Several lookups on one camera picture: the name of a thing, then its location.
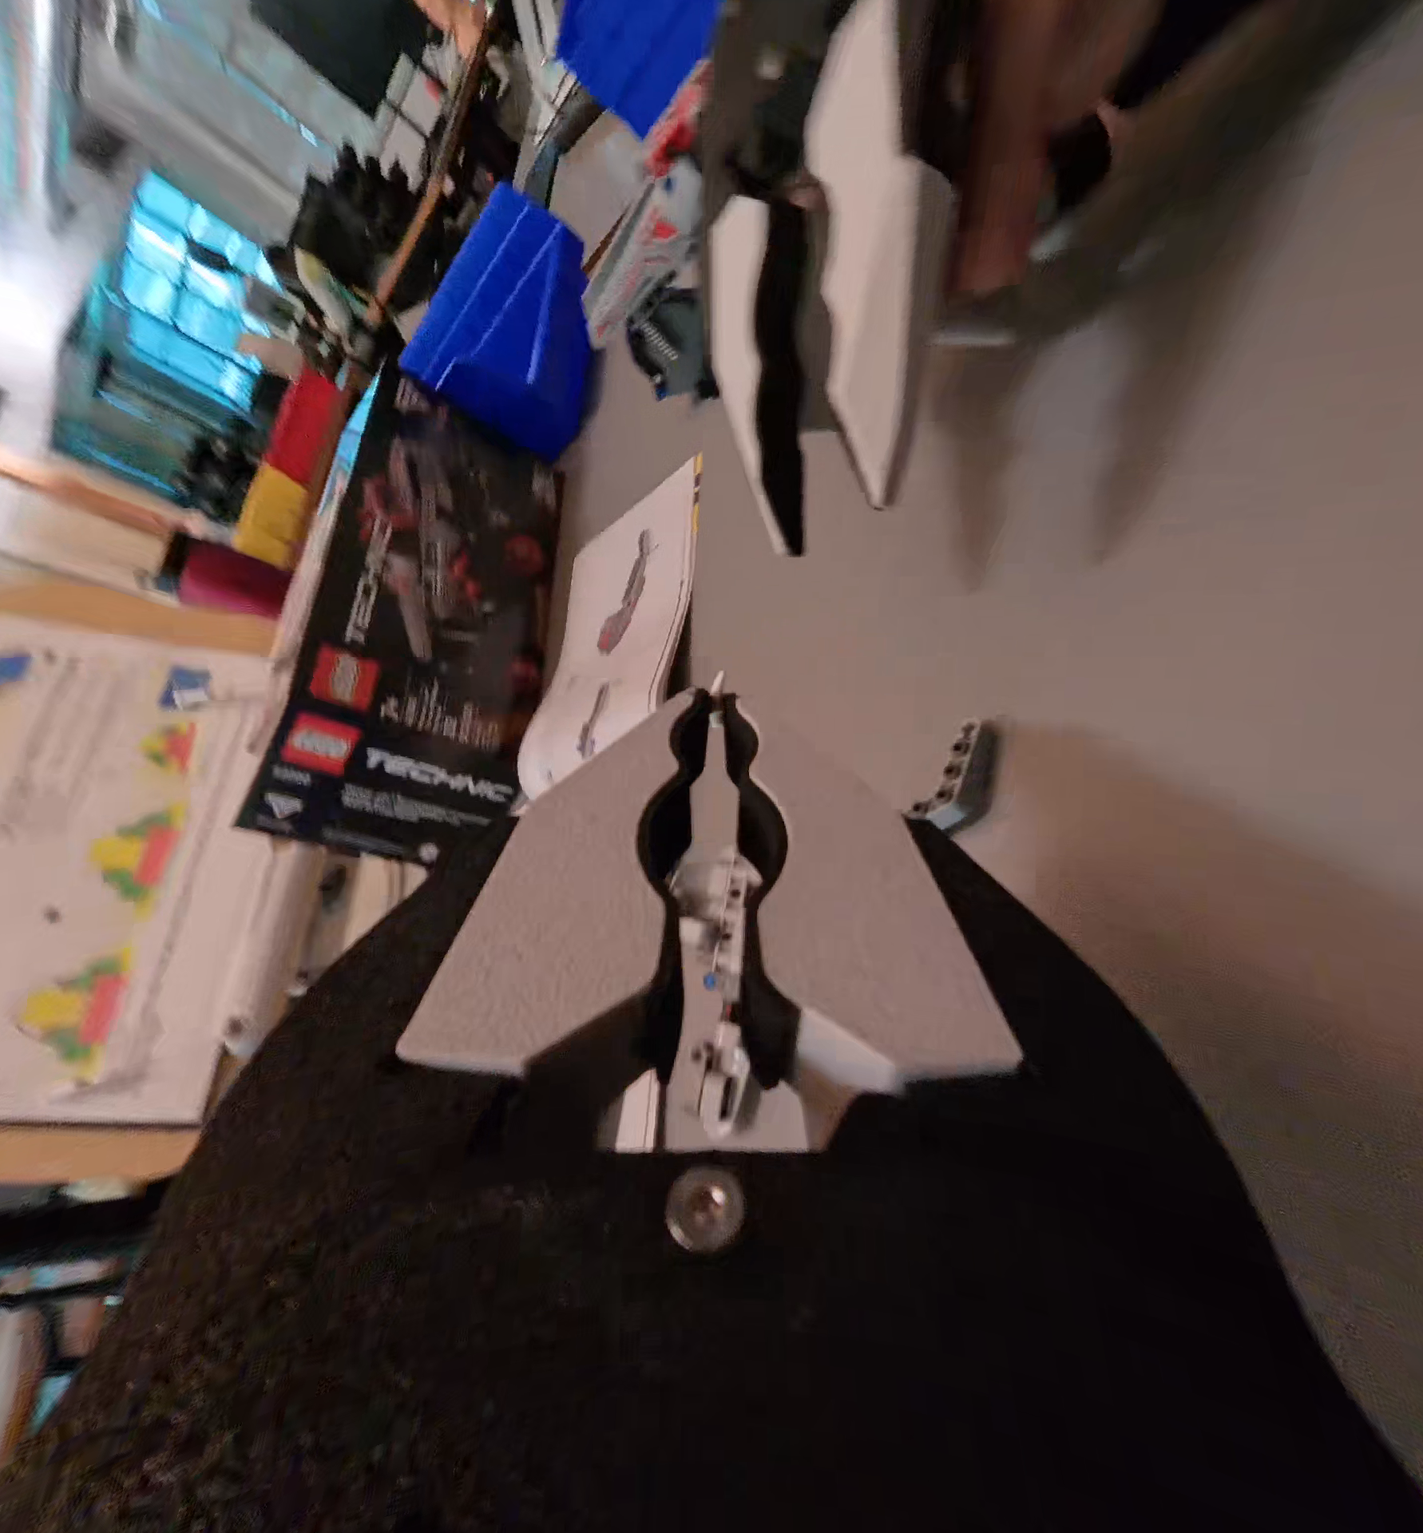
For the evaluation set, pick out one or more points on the window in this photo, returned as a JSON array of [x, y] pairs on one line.
[[173, 311]]

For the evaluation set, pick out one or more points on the red and white packet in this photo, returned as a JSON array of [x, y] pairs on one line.
[[652, 227]]

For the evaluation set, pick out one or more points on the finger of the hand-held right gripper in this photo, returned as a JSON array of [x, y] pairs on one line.
[[879, 263], [735, 359]]

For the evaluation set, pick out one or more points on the grey brick assembly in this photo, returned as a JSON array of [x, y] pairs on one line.
[[711, 921]]

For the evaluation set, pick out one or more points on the grey desk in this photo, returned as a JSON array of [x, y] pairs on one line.
[[1142, 599]]

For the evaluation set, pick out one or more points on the person's right hand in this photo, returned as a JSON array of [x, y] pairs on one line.
[[1005, 155]]

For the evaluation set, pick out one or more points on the red storage box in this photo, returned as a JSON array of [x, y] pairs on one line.
[[304, 425]]

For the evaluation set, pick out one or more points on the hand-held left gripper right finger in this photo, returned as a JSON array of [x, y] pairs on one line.
[[868, 945]]

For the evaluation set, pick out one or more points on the grey angled beam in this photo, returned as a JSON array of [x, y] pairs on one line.
[[957, 773]]

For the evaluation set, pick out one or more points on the maroon box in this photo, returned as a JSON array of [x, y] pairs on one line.
[[227, 576]]

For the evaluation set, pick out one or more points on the blue plastic bin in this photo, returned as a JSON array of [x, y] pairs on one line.
[[634, 54], [502, 323]]

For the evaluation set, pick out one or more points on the yellow storage box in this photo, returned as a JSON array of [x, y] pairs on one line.
[[270, 514]]

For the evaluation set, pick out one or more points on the white poster with brick figures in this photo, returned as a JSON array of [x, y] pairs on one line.
[[16, 910]]

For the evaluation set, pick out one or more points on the wooden table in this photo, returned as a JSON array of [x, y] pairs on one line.
[[64, 1156]]

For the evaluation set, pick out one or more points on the white instruction manual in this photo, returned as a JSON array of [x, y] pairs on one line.
[[628, 623]]

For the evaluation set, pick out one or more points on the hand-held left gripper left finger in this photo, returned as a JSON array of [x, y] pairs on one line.
[[543, 934]]

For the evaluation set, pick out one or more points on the black toy set box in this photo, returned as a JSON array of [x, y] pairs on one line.
[[424, 623]]

